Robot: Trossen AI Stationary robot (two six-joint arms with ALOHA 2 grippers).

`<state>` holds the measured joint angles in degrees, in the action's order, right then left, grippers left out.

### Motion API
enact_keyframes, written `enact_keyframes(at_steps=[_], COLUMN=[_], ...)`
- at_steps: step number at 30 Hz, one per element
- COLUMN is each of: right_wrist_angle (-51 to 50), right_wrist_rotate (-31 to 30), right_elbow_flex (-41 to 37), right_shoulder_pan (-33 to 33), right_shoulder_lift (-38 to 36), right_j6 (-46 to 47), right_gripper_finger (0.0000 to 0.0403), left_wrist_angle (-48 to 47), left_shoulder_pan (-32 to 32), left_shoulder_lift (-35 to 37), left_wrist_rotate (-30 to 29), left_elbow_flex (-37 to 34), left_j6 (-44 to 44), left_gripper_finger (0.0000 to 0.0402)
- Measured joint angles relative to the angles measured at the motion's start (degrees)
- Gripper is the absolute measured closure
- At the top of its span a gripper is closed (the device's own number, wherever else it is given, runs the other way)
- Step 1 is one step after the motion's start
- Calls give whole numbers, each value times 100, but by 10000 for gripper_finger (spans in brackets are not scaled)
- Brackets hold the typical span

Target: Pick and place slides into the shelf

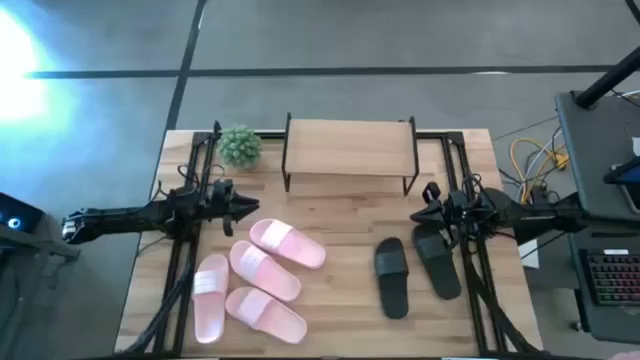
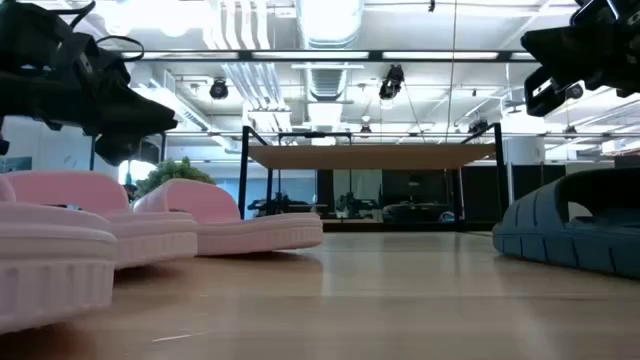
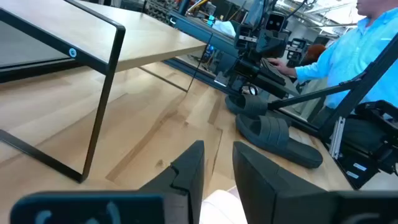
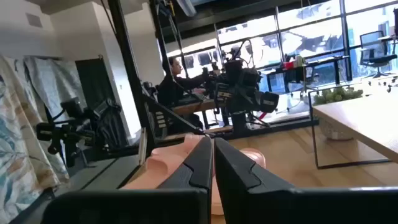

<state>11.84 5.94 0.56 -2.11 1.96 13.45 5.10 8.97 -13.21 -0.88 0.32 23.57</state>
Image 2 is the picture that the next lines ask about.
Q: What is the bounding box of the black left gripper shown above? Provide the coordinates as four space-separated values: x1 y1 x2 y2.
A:
0 49 179 166

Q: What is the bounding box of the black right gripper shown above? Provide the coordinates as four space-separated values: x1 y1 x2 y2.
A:
520 19 640 119

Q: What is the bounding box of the pink rubber slide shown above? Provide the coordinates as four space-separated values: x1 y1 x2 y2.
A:
132 178 325 257
0 174 119 335
3 169 199 271

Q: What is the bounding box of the black rubber slide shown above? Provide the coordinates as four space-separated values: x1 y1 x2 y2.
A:
491 167 640 280

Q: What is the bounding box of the green potted succulent plant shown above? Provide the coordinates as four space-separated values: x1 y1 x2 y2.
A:
134 156 217 200

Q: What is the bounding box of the black office partition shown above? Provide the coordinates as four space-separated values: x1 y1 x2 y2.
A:
460 163 567 224

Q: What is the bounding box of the black background cabinet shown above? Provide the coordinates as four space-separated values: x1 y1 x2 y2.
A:
382 202 456 224

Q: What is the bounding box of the black background rig frame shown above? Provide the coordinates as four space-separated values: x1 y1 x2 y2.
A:
88 130 169 171

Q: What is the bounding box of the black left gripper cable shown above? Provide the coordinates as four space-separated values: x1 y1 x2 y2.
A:
96 33 146 64

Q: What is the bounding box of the teal wall picture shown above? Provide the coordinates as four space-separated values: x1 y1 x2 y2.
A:
0 156 34 175

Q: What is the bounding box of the black aluminium rig frame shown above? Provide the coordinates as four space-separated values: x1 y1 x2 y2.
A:
119 48 539 234

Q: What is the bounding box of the black frame wooden shelf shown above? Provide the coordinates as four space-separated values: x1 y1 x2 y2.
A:
237 122 510 234

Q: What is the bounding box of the silver ventilation duct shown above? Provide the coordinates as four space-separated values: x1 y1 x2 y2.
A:
294 0 366 104

